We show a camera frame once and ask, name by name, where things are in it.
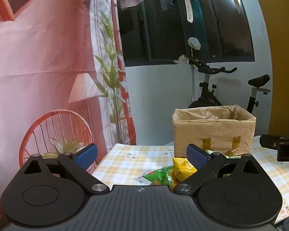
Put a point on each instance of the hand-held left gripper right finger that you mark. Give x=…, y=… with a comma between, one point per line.
x=197, y=157

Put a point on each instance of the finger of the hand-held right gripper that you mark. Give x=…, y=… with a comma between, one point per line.
x=269, y=140

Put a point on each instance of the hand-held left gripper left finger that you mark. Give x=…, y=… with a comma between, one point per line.
x=87, y=153

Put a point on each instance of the large yellow snack bag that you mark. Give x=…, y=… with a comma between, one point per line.
x=183, y=168

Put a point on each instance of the cardboard box with plastic liner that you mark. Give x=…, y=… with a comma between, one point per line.
x=207, y=134

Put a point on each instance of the light green snack packet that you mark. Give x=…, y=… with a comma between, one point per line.
x=221, y=152

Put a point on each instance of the green chip bag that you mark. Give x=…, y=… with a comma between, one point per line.
x=159, y=176

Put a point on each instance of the checked tablecloth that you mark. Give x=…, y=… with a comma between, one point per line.
x=134, y=158

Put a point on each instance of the black exercise bike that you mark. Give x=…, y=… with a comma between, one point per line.
x=207, y=96

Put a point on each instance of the plant print curtain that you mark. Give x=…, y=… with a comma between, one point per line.
x=110, y=77

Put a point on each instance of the pink printed backdrop cloth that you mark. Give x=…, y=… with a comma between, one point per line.
x=38, y=77

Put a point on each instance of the crumpled white cloth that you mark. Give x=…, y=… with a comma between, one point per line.
x=181, y=59

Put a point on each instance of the white plastic bag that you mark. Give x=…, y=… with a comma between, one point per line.
x=194, y=43

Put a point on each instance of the dark window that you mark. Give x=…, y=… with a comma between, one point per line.
x=183, y=28

